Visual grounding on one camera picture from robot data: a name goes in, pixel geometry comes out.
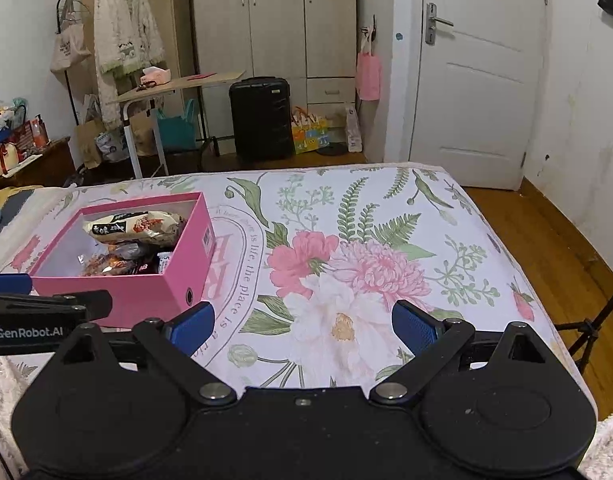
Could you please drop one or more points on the teal bag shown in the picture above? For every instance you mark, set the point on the teal bag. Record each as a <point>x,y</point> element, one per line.
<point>176,130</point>

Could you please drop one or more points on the black suitcase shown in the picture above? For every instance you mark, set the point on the black suitcase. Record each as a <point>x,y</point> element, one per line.
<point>261,120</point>

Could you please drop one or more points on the pink cardboard box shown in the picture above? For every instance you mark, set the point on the pink cardboard box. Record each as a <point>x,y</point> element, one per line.
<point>136,295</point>

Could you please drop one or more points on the brown paper bag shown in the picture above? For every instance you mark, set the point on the brown paper bag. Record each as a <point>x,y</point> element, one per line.
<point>144,135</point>
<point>90,145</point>

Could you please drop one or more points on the white door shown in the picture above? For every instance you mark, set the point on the white door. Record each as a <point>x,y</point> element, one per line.
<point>481,85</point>

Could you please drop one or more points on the black tripod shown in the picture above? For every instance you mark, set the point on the black tripod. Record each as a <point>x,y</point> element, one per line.
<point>596,330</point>

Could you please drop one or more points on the large noodle packet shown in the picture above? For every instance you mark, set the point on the large noodle packet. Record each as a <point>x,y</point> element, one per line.
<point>136,225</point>

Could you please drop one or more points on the white fuzzy blanket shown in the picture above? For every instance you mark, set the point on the white fuzzy blanket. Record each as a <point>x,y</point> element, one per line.
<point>608,450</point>

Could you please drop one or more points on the white plastic packet bag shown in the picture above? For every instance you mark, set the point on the white plastic packet bag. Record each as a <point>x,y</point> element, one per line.
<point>354,130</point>

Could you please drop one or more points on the clear bag of coated peanuts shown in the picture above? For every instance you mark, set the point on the clear bag of coated peanuts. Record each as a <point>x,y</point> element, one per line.
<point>106,266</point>
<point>129,251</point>

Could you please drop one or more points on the cream tote bag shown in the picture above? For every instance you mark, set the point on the cream tote bag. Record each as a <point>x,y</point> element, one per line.
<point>69,47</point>

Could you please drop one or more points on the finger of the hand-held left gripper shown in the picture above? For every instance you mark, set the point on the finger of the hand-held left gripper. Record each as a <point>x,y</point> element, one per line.
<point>6,284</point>

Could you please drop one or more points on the beige wardrobe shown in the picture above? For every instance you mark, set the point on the beige wardrobe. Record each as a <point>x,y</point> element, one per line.
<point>276,20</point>

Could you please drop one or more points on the pink hanging bag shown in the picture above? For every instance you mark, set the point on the pink hanging bag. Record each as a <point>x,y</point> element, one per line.
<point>369,77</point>

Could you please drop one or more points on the wooden folding table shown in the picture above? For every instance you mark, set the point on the wooden folding table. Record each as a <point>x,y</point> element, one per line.
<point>186,82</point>

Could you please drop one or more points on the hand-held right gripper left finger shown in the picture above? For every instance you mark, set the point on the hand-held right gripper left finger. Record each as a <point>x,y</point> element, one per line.
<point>191,327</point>

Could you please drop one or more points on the dark wooden nightstand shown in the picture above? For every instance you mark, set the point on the dark wooden nightstand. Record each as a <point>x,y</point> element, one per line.
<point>41,165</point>

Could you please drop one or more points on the cream fluffy cardigan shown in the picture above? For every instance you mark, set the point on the cream fluffy cardigan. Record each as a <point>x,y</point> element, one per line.
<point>129,35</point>

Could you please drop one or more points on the black cracker packet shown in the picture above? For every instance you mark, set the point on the black cracker packet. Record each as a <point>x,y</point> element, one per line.
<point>145,266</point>

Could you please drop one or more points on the colourful gift bag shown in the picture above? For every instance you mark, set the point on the colourful gift bag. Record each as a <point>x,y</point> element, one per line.
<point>310,135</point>

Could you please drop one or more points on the grey patterned bag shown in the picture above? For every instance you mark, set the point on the grey patterned bag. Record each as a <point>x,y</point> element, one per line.
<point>111,147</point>

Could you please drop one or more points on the black round base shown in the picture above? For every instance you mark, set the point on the black round base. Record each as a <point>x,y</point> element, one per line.
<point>331,149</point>

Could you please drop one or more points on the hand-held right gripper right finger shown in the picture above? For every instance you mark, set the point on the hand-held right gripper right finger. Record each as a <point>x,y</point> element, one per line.
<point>414,325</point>

